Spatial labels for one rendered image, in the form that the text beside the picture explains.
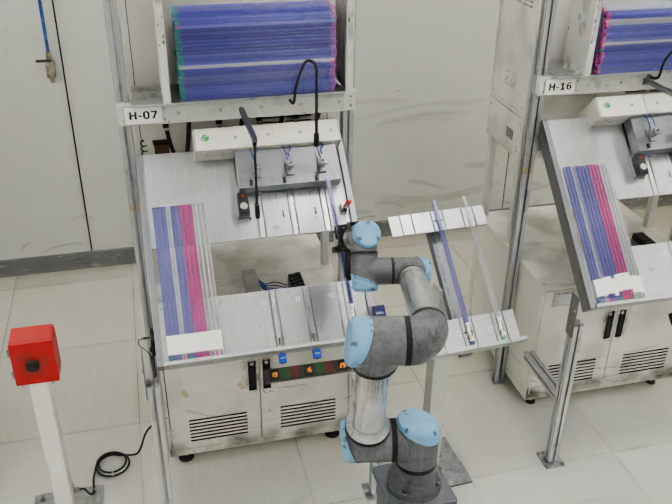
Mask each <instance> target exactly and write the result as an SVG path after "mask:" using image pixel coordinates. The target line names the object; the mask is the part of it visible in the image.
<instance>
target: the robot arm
mask: <svg viewBox="0 0 672 504"><path fill-rule="evenodd" d="M336 228H337V231H336ZM380 238H381V231H380V228H379V227H378V225H377V224H376V223H374V222H372V221H360V222H359V221H354V222H346V224H342V225H336V226H334V247H332V253H343V252H345V271H344V276H345V278H346V279H347V280H348V281H350V280H351V284H352V289H353V290H354V291H356V292H374V291H378V287H379V285H389V284H400V287H401V290H402V294H403V298H404V301H405V305H406V308H407V312H408V316H369V315H364V316H360V317H353V318H351V319H350V320H349V322H348V324H347V327H346V332H345V341H344V360H345V364H346V365H347V366H349V367H351V368H352V370H353V371H354V373H355V383H354V398H353V411H352V412H351V413H350V414H349V416H348V417H347V418H345V419H342V420H341V422H340V432H341V444H342V452H343V457H344V460H345V461H346V462H349V463H357V464H359V463H372V462H393V463H392V465H391V467H390V469H389V471H388V474H387V486H388V489H389V491H390V492H391V493H392V494H393V495H394V496H395V497H396V498H398V499H399V500H401V501H404V502H407V503H412V504H421V503H426V502H429V501H431V500H433V499H434V498H435V497H436V496H437V495H438V494H439V492H440V490H441V475H440V472H439V469H438V466H437V457H438V447H439V441H440V427H439V423H438V421H437V420H436V419H435V417H434V416H433V415H431V414H429V413H428V412H426V411H424V410H421V409H417V408H409V409H405V410H403V411H401V412H400V413H399V414H398V416H397V418H388V417H387V415H386V407H387V399H388V391H389V382H390V377H391V376H392V375H393V374H394V373H395V371H396V370H397V367H398V366H415V365H421V364H424V363H426V362H428V361H430V360H431V359H433V358H434V357H435V356H436V355H438V354H439V352H440V351H441V350H442V349H443V347H444V345H445V343H446V341H447V338H448V333H449V327H448V322H447V319H446V317H445V315H444V313H443V312H442V311H441V310H440V309H438V307H437V304H436V301H435V299H434V296H433V293H432V290H431V288H430V285H429V283H430V281H431V277H432V267H431V261H430V259H429V258H427V257H418V256H415V257H383V258H378V245H377V244H378V242H379V241H380Z"/></svg>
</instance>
